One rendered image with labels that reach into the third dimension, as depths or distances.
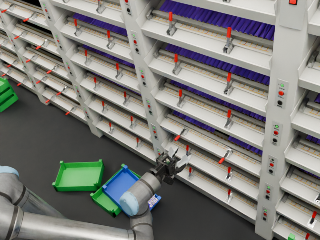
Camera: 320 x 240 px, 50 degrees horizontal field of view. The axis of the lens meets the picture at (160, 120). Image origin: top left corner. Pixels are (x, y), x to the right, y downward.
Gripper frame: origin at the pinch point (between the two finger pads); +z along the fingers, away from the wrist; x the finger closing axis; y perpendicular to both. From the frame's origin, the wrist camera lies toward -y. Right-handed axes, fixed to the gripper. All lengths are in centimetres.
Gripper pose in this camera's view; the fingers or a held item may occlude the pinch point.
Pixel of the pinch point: (183, 153)
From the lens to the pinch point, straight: 157.8
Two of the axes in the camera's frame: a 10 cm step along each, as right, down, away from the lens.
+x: -7.5, -3.7, 5.4
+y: -1.2, -7.3, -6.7
